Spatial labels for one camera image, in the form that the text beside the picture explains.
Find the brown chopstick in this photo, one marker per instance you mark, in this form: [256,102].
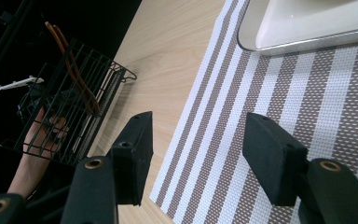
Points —
[82,84]
[71,73]

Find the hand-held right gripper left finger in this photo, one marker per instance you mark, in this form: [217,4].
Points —
[133,161]

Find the white bracket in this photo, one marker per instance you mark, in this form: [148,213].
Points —
[20,83]

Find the silver metal tray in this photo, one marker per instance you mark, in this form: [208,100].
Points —
[247,28]

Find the black metal stand pole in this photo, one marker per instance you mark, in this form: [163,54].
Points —
[3,46]

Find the striped woven placemat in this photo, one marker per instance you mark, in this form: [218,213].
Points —
[323,93]

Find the white rectangular dish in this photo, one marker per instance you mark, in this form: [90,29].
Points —
[307,21]

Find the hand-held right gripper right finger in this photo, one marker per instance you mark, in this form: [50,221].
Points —
[272,158]

